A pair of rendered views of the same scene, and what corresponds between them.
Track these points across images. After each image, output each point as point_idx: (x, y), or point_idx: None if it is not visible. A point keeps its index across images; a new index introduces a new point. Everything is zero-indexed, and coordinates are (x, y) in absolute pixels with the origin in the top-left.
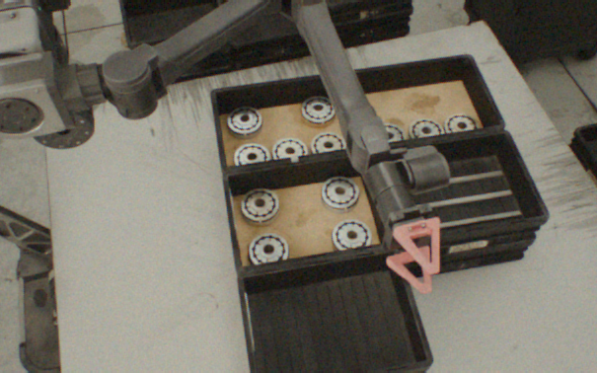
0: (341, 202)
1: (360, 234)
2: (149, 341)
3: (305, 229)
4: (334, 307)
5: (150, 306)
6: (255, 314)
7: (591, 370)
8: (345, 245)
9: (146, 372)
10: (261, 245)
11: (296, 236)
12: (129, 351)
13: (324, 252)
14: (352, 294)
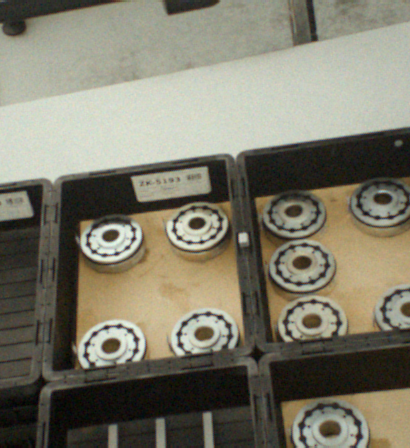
0: (181, 337)
1: (108, 357)
2: (67, 168)
3: (152, 295)
4: (7, 330)
5: (117, 164)
6: (27, 235)
7: None
8: (95, 337)
9: (28, 170)
10: (119, 227)
11: (142, 283)
12: (60, 151)
13: (105, 320)
14: (21, 356)
